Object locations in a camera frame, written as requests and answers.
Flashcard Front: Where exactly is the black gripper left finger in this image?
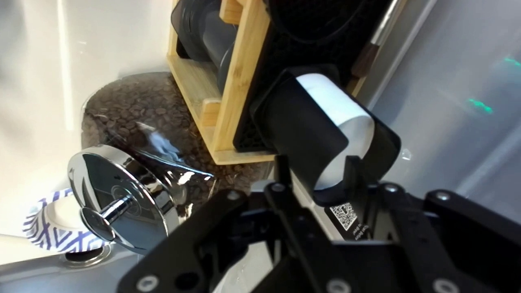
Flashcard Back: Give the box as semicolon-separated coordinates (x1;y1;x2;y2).
115;155;298;293

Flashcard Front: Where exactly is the black holder with white filters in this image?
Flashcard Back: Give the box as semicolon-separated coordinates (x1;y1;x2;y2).
233;67;404;209

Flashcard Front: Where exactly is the wooden rack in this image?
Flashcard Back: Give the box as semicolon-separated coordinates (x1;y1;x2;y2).
164;0;381;168

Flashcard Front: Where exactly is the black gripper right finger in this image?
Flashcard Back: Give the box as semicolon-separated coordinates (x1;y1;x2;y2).
345;155;521;293

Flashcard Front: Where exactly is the black cylinder coffee press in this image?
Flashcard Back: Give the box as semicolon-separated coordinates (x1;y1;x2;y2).
169;0;241;95

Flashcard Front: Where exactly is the blue patterned white plate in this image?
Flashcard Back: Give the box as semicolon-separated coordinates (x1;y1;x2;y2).
21;186;111;258

